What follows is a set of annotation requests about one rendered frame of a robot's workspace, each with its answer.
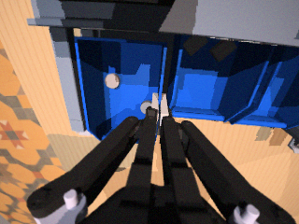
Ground blue bin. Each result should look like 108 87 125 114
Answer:
230 45 299 130
74 36 167 141
166 35 276 122

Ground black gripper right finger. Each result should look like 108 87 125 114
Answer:
159 93 296 224

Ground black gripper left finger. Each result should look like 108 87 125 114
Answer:
26 92 159 224

